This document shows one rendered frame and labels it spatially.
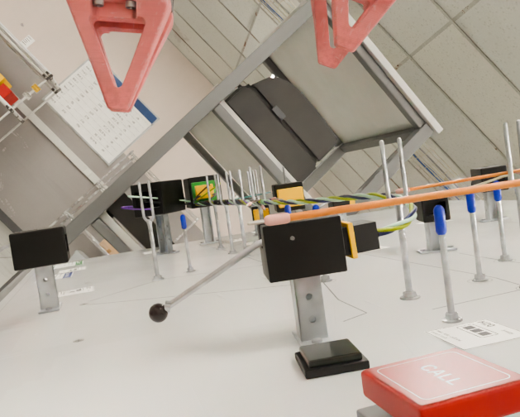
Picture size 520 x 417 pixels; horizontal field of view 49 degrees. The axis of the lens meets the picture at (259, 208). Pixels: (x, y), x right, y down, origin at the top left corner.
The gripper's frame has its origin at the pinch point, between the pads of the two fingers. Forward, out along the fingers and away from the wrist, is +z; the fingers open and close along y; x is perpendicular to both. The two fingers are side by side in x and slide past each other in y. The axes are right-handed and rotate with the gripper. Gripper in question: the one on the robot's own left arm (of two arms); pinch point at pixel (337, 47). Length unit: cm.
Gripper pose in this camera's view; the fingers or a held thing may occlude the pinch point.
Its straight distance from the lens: 43.7
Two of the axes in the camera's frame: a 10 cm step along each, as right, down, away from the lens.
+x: -9.5, -2.9, -1.0
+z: -2.9, 9.6, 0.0
